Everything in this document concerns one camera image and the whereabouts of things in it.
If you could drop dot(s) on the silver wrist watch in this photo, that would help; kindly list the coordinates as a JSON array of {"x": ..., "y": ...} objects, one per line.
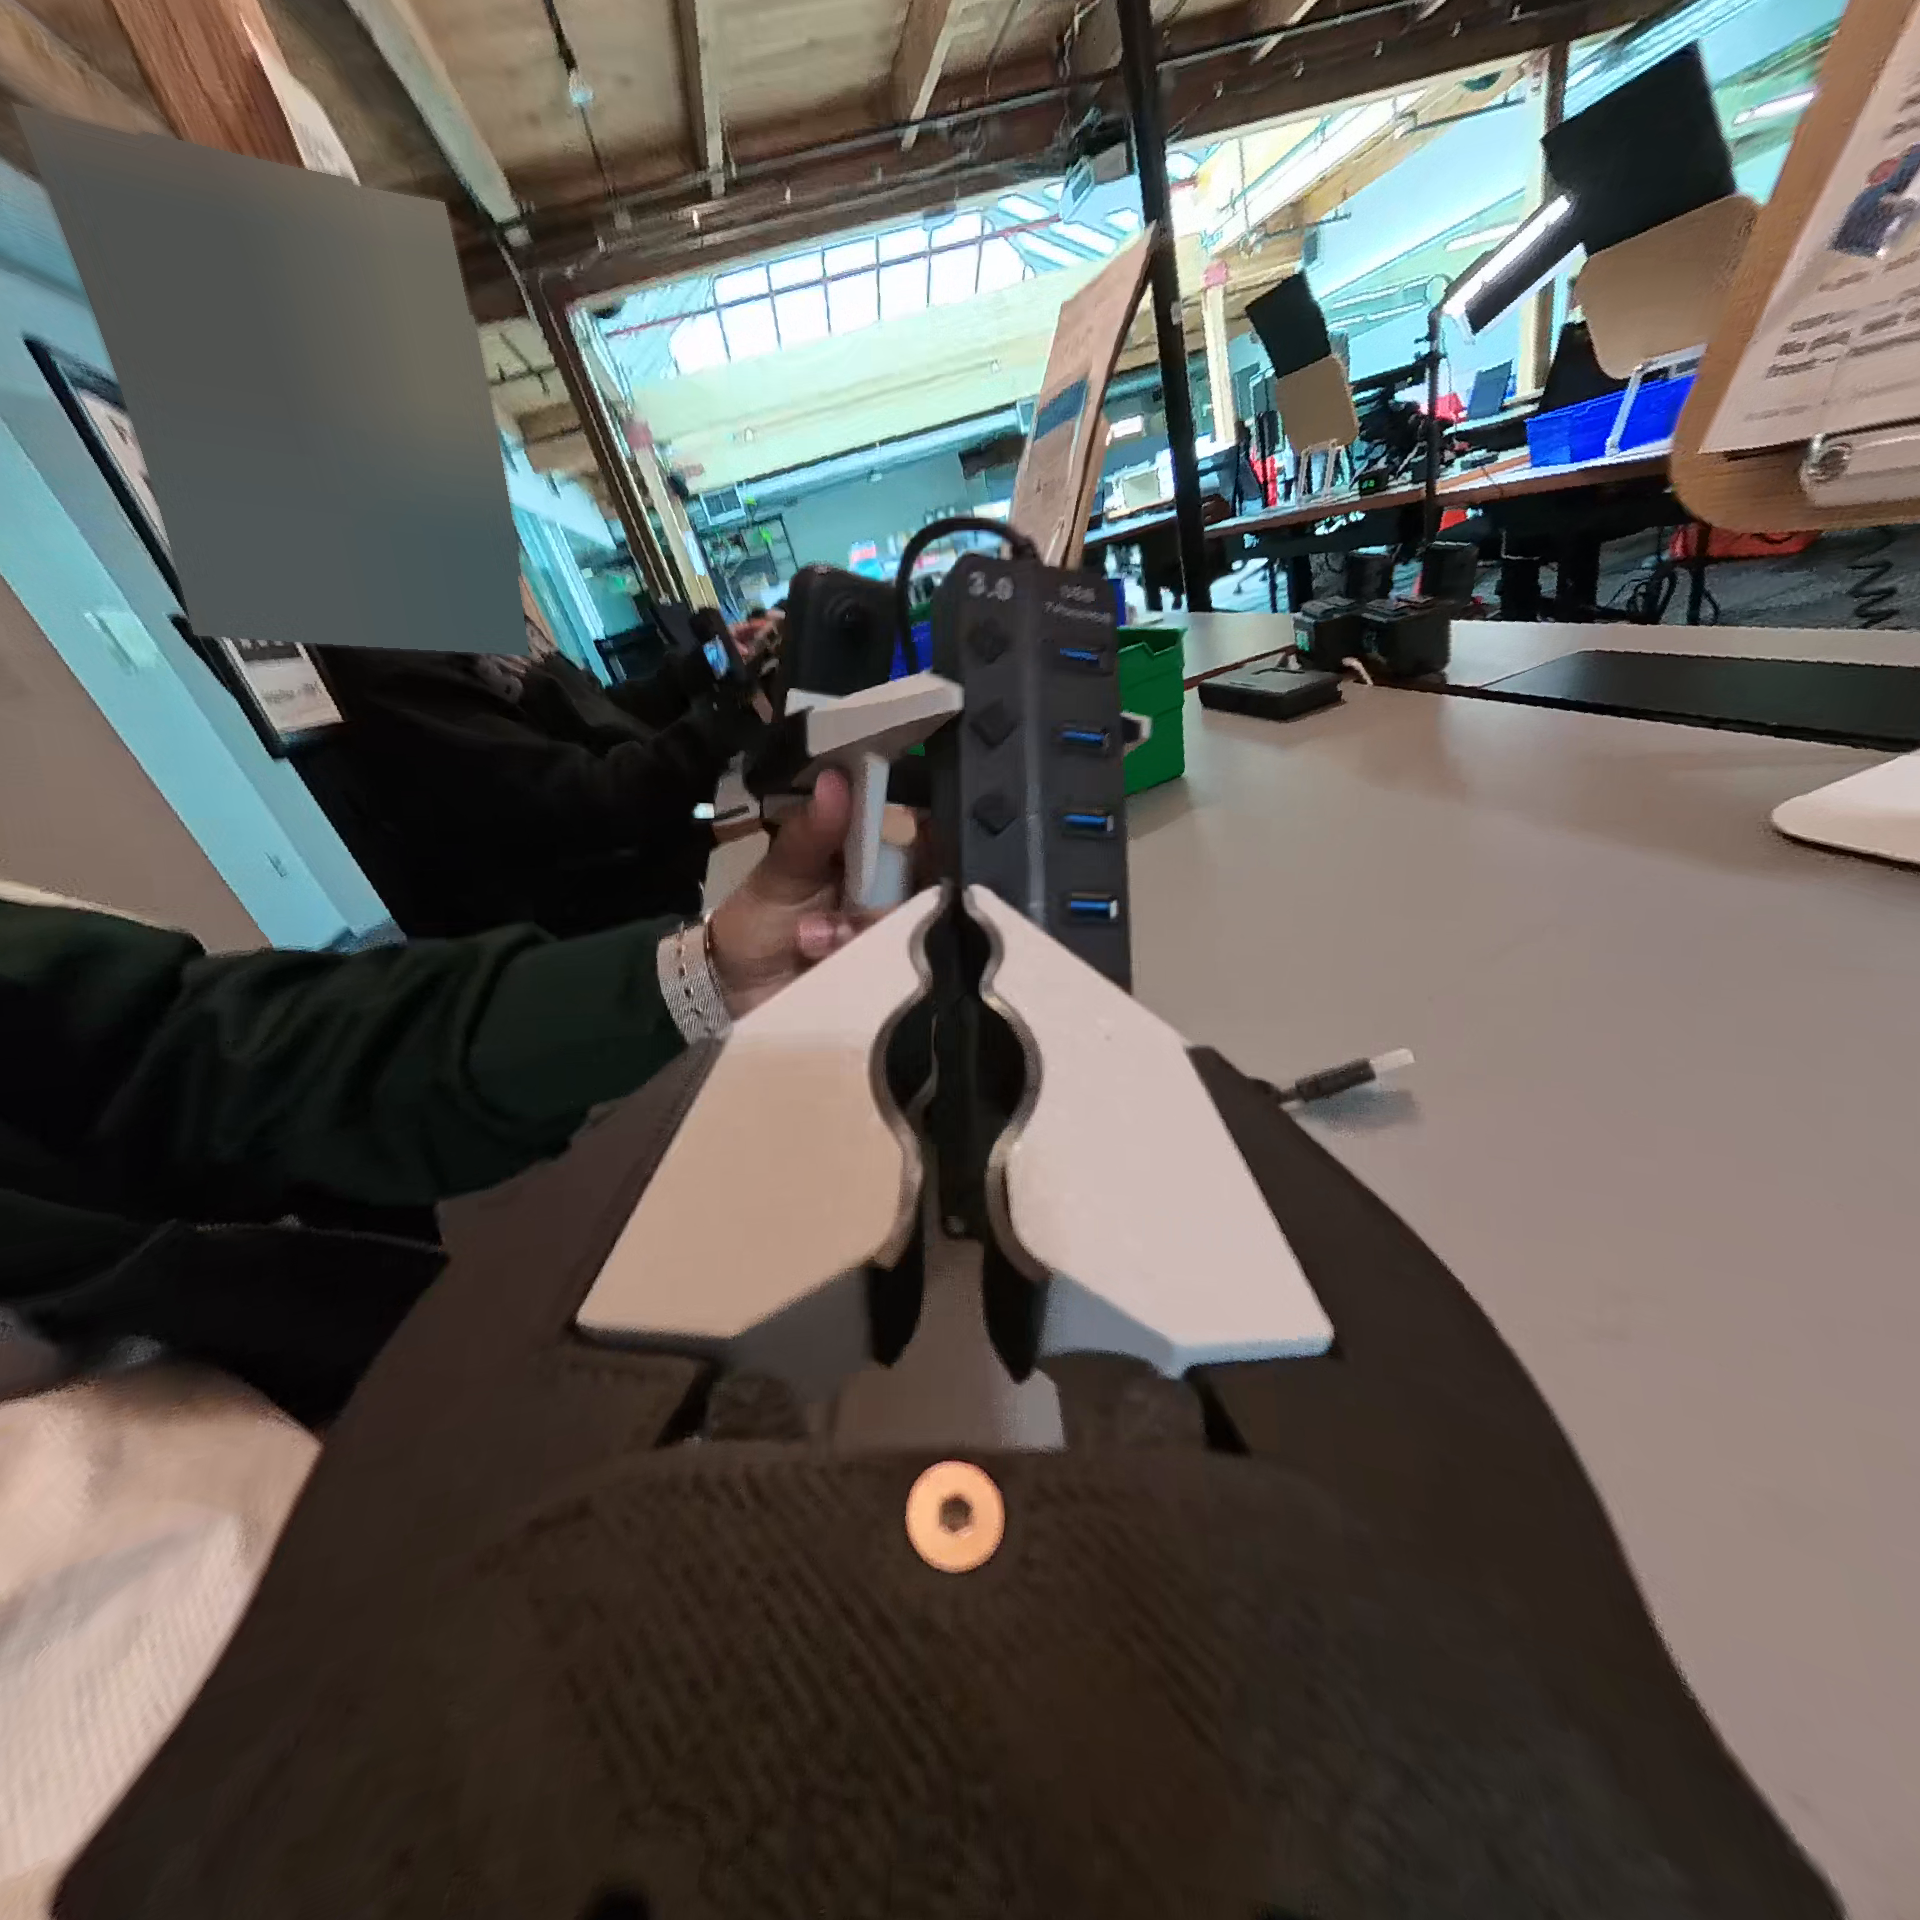
[{"x": 694, "y": 984}]

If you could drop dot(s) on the black USB hub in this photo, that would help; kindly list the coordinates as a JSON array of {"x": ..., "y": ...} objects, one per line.
[{"x": 1005, "y": 811}]

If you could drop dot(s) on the framed marker poster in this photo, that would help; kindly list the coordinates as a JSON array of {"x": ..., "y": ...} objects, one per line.
[{"x": 270, "y": 689}]

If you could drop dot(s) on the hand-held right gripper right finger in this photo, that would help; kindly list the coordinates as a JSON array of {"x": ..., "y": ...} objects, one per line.
[{"x": 1154, "y": 1198}]

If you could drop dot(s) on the grey desk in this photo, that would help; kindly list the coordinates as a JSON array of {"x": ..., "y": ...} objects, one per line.
[{"x": 1574, "y": 975}]

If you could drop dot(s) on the black battery charger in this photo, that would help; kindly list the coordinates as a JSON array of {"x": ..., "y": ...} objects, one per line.
[
  {"x": 1409, "y": 632},
  {"x": 1328, "y": 636}
]

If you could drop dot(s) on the brown cardboard document stand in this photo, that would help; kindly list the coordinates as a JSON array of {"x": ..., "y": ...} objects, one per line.
[{"x": 1080, "y": 391}]

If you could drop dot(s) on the small black adapter box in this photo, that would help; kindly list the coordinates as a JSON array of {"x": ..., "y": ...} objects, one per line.
[{"x": 1268, "y": 692}]

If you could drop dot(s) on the black support pole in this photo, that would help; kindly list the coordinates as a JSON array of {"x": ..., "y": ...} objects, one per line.
[{"x": 1172, "y": 302}]

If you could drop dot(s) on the blue storage bin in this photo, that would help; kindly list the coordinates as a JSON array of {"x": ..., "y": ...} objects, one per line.
[{"x": 1613, "y": 420}]

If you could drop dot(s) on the document stand with instruction sheet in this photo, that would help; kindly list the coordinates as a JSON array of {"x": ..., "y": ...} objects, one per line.
[{"x": 1802, "y": 302}]

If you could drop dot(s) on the black backdrop board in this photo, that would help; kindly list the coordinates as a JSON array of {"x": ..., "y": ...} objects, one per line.
[
  {"x": 1633, "y": 164},
  {"x": 1297, "y": 344}
]

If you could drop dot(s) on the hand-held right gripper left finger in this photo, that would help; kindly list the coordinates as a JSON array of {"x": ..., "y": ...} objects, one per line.
[{"x": 749, "y": 1198}]

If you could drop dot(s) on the person's left hand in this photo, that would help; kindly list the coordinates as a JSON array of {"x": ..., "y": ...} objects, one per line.
[{"x": 781, "y": 916}]

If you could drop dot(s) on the green plastic bin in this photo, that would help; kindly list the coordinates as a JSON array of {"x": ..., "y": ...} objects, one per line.
[{"x": 1154, "y": 705}]

